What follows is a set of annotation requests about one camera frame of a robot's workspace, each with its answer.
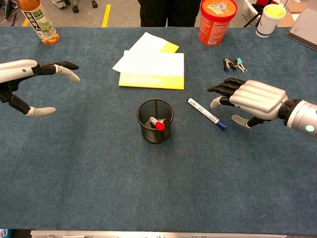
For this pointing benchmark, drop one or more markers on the aluminium rail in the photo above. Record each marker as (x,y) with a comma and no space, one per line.
(173,234)

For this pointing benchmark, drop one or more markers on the white plastic basket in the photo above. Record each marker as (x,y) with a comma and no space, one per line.
(248,11)

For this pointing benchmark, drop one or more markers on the blue felt table mat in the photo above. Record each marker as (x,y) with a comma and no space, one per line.
(99,173)

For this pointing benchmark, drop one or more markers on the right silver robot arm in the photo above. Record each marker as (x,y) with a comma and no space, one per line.
(302,116)

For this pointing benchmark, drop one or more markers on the short yellow floor tape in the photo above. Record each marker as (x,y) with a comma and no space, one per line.
(25,22)

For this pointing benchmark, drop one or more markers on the brown cardboard box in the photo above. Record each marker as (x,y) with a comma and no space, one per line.
(287,19)

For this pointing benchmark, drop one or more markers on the blue cap whiteboard marker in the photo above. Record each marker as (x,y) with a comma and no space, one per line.
(205,112)

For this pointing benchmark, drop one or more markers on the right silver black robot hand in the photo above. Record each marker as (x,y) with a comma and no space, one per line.
(260,99)

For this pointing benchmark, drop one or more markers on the person in black clothes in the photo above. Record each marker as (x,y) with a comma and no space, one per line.
(168,12)

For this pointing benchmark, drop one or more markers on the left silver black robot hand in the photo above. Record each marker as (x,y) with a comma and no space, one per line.
(15,70)

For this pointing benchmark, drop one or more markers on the black cap whiteboard marker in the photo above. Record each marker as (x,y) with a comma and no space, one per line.
(165,121)

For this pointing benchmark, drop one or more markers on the black mesh pen cup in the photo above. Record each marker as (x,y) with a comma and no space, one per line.
(156,137)

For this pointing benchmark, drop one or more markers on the orange red snack canister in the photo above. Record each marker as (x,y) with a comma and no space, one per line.
(215,26)

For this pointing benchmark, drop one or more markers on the blue printed package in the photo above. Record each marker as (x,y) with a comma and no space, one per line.
(4,233)

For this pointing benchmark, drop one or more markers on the white paper cup yellow lid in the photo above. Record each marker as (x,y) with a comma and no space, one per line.
(267,23)

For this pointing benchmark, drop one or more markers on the long yellow floor tape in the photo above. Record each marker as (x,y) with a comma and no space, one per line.
(106,15)

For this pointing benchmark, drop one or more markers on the office chair wheel base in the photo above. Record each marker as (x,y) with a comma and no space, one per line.
(75,8)

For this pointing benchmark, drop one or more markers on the red cap whiteboard marker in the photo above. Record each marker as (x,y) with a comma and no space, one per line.
(159,126)

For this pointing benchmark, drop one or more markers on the orange tea bottle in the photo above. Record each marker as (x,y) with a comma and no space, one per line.
(39,23)

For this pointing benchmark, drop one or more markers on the yellow white Lexicon notebook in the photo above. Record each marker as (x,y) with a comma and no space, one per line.
(153,72)

